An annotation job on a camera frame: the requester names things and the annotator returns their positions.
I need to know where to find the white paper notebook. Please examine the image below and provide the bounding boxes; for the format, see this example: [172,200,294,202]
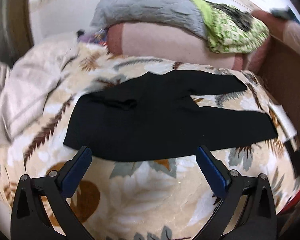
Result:
[268,101,297,142]

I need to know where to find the beige crumpled sheet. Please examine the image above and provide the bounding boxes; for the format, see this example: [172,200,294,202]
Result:
[0,40,78,145]

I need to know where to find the brown wooden bed board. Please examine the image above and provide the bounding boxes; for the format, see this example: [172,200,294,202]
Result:
[259,38,300,142]

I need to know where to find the leaf-patterned plush blanket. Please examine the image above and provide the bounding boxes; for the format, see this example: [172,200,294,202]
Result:
[0,43,300,239]

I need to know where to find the green patterned folded cloth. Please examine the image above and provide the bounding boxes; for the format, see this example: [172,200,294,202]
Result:
[190,0,269,54]

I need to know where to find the black pants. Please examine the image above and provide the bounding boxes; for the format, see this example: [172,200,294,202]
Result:
[63,70,278,162]

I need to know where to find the dark garment on green cloth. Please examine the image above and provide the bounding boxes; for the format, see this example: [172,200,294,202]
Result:
[207,2,253,32]

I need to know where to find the grey quilted blanket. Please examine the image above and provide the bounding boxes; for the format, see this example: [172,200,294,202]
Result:
[90,0,207,39]

